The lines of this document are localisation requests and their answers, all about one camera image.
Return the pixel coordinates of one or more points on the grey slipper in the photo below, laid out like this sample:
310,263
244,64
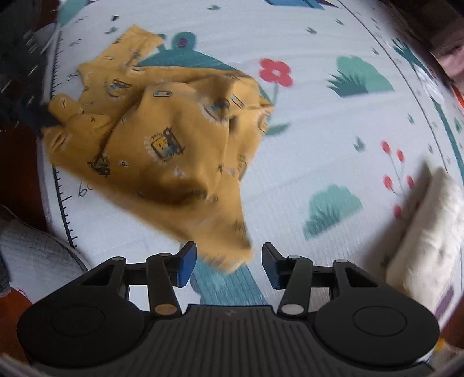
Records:
32,250

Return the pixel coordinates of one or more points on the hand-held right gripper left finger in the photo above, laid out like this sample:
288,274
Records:
186,266

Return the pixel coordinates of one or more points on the orange object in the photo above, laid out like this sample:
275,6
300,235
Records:
459,96

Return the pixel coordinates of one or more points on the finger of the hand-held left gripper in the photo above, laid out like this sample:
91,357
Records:
34,118

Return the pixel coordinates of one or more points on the yellow printed garment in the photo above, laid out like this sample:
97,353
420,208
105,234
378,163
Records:
163,152

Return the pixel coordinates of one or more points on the white folded cloth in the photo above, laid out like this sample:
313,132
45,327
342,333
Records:
431,235

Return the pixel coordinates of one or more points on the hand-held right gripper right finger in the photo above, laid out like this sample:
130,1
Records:
278,276

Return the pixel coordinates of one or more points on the printed play mat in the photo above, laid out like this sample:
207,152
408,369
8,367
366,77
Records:
326,145

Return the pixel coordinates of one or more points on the pink object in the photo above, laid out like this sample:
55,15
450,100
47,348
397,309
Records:
451,58

